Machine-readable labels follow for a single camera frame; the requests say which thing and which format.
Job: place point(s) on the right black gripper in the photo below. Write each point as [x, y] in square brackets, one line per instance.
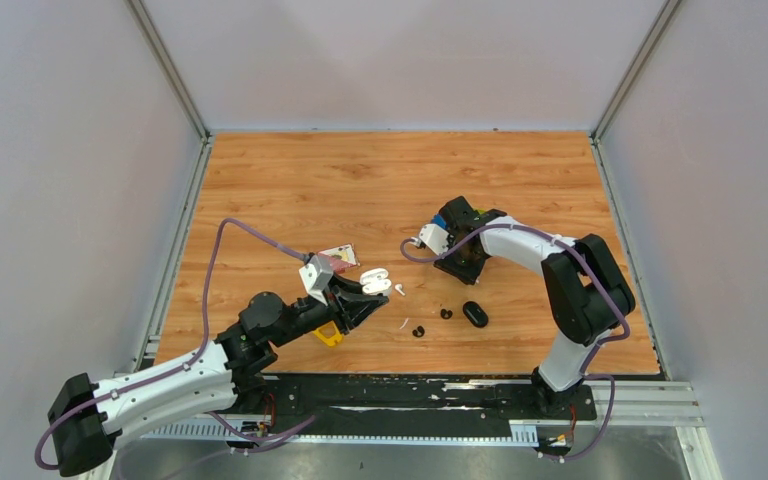
[467, 275]

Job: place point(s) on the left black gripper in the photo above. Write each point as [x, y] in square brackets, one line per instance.
[352, 306]

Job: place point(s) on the white earbud charging case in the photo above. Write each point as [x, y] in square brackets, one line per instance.
[376, 282]

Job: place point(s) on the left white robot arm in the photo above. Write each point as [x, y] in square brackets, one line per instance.
[89, 420]

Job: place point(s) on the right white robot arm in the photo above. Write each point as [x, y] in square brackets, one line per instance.
[588, 294]

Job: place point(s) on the black earbud case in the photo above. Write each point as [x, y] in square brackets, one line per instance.
[475, 314]

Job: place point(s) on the yellow triangular plastic piece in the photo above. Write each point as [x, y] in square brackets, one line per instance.
[329, 334]

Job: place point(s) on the pink snack packet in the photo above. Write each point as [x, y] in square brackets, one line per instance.
[341, 258]

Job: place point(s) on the blue toy brick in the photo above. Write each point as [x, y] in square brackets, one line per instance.
[438, 220]

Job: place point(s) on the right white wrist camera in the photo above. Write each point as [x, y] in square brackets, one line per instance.
[432, 237]

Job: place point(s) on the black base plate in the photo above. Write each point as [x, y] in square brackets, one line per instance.
[408, 405]

